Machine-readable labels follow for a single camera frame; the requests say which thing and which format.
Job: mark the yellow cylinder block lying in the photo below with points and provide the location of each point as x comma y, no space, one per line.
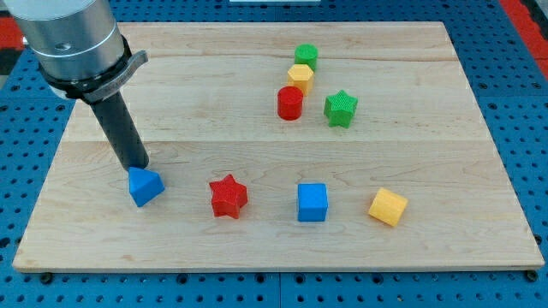
388,206

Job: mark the green cylinder block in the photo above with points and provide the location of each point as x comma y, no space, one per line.
306,54

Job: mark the blue cube block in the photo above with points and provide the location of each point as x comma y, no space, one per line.
312,202

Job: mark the red cylinder block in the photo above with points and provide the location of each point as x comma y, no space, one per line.
289,103

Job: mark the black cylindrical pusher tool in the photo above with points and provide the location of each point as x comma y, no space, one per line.
118,126

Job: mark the wooden board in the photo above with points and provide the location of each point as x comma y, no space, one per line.
205,105

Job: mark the blue triangle block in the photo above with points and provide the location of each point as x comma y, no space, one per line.
144,185

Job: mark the yellow hexagon block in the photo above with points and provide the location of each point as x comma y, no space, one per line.
302,77

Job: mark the red star block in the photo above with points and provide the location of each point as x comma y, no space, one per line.
228,197

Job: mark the green star block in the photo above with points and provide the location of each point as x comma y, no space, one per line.
340,109

